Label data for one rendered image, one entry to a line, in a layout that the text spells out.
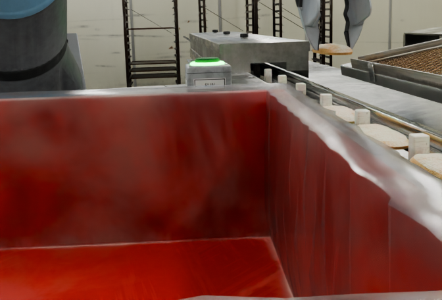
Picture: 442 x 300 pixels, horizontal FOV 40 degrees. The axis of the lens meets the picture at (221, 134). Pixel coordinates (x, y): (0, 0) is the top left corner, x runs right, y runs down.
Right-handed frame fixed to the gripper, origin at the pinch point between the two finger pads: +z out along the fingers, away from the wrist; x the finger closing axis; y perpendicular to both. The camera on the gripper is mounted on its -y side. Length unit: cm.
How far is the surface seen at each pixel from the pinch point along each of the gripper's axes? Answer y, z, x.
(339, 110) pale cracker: 7.3, 7.9, -1.2
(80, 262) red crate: 38.7, 11.2, -26.6
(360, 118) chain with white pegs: 14.5, 7.6, -1.2
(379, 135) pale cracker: 22.0, 7.9, -1.9
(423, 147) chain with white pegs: 28.5, 7.7, -0.7
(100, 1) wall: -701, -28, -88
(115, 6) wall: -700, -21, -70
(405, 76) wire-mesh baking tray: 1.7, 4.9, 8.8
